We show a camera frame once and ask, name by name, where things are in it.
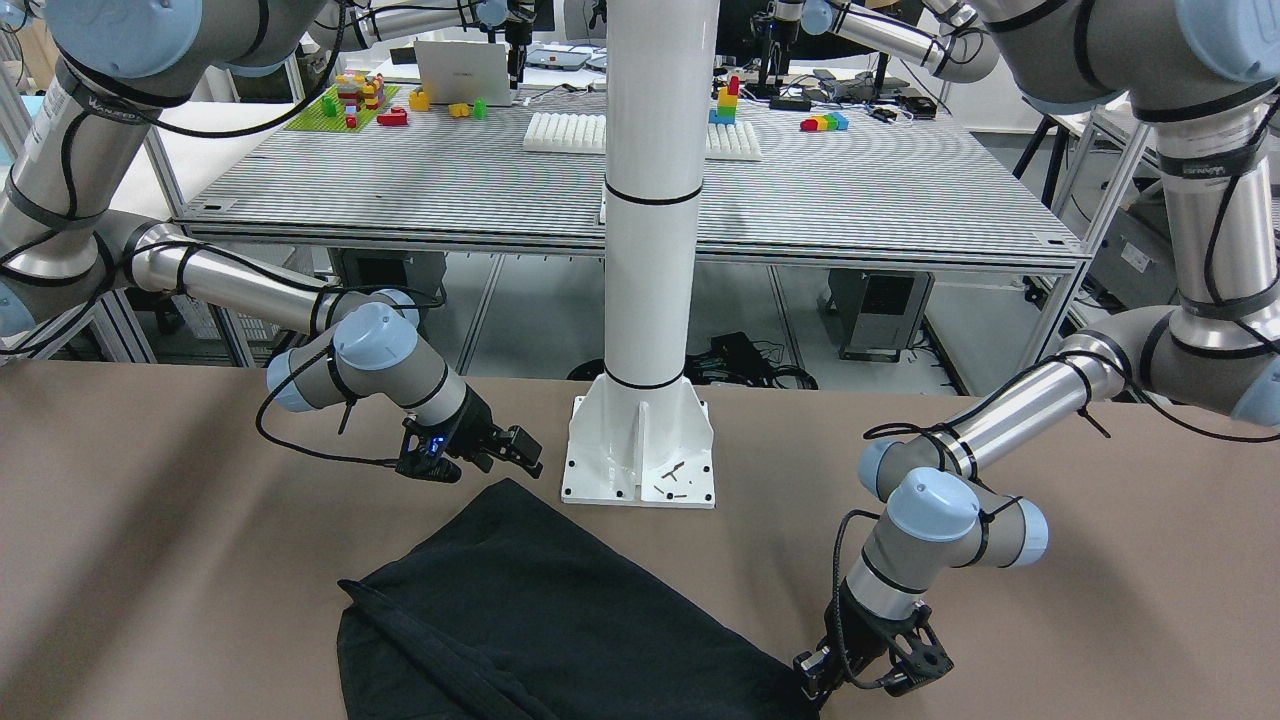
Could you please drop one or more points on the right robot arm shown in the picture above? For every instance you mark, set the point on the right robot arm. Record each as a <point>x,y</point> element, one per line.
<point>121,64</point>

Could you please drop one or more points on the green lego baseplate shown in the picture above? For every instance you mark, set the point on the green lego baseplate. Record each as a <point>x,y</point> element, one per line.
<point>329,114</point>

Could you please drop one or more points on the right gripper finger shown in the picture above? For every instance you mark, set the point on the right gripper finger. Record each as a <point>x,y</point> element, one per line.
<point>519,448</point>

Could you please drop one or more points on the black printed t-shirt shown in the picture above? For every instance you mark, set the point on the black printed t-shirt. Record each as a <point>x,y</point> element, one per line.
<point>511,611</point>

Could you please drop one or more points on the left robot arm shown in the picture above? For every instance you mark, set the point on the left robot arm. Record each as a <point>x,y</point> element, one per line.
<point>1203,76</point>

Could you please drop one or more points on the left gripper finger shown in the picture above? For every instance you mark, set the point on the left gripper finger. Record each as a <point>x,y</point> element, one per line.
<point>917,658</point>
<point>819,675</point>

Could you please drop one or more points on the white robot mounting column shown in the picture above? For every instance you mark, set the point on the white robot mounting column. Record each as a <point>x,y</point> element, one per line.
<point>641,436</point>

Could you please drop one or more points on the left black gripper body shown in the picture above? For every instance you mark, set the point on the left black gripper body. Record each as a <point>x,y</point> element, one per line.
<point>851,622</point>

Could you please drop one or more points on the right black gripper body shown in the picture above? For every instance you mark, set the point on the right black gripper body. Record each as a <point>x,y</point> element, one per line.
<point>478,424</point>

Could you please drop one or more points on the white laptop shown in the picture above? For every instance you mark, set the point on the white laptop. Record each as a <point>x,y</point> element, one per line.
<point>464,71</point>

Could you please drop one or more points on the grey slatted work table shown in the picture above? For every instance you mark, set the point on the grey slatted work table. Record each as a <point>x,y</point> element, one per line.
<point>920,195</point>

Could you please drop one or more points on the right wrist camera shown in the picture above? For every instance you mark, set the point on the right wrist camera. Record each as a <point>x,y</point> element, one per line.
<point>422,454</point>

